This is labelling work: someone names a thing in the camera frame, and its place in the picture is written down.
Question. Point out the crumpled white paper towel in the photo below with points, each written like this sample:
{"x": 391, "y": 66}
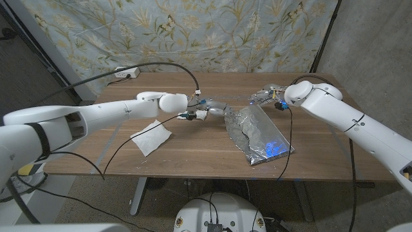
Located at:
{"x": 202, "y": 115}

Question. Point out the white left shoulder cover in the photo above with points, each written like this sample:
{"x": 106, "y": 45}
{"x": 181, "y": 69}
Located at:
{"x": 64, "y": 228}

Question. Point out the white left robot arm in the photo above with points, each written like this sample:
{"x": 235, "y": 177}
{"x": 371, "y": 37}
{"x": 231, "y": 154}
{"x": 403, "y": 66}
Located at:
{"x": 112, "y": 111}

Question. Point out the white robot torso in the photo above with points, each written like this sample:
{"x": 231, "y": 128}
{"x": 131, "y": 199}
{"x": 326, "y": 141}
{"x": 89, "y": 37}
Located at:
{"x": 219, "y": 209}

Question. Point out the floral printed backdrop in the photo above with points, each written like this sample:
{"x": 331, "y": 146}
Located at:
{"x": 193, "y": 32}

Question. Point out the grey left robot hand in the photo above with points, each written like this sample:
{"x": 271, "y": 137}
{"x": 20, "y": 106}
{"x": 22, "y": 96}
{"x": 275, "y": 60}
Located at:
{"x": 219, "y": 108}

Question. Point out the aluminum foil sheet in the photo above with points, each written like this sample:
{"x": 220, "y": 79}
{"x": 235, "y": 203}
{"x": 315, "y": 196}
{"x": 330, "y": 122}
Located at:
{"x": 257, "y": 135}

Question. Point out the black ribbed round object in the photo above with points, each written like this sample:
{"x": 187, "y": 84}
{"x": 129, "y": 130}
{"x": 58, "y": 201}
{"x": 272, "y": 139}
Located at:
{"x": 157, "y": 183}

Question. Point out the yellow round object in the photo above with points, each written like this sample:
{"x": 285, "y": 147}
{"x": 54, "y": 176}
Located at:
{"x": 25, "y": 170}

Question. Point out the grey table leg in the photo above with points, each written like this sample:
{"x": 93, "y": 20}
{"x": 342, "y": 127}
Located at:
{"x": 304, "y": 203}
{"x": 138, "y": 196}

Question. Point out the white right shoulder cover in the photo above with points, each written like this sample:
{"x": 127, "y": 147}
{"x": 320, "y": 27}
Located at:
{"x": 402, "y": 228}

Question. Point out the white power strip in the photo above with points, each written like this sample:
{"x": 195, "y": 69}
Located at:
{"x": 125, "y": 73}

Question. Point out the flat white paper towel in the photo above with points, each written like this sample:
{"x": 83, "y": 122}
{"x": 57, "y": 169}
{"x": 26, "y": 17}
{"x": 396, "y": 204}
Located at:
{"x": 151, "y": 137}

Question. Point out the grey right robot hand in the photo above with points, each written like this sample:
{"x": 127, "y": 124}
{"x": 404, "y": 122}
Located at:
{"x": 272, "y": 93}

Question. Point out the black box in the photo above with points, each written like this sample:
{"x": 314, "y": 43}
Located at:
{"x": 277, "y": 226}

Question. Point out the small grey port module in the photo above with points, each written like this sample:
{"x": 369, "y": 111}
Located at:
{"x": 214, "y": 227}

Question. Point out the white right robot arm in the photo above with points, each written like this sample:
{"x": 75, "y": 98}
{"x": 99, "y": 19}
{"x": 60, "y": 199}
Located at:
{"x": 338, "y": 112}

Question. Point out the black backdrop pole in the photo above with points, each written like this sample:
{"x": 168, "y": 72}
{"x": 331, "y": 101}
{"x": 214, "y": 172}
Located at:
{"x": 325, "y": 38}

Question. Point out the white stand panel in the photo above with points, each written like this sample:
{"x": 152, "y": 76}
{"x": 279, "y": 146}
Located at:
{"x": 58, "y": 207}

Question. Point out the light grey slanted post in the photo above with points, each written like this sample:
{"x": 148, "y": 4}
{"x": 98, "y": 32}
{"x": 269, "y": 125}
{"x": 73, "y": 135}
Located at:
{"x": 42, "y": 38}

